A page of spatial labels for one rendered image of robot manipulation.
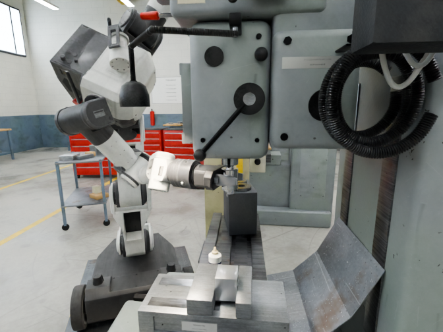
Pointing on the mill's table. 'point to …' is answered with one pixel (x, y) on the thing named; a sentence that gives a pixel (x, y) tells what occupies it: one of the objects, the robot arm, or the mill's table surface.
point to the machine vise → (247, 319)
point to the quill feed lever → (255, 98)
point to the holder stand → (241, 209)
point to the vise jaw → (202, 291)
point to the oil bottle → (215, 257)
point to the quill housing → (246, 56)
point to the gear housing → (190, 16)
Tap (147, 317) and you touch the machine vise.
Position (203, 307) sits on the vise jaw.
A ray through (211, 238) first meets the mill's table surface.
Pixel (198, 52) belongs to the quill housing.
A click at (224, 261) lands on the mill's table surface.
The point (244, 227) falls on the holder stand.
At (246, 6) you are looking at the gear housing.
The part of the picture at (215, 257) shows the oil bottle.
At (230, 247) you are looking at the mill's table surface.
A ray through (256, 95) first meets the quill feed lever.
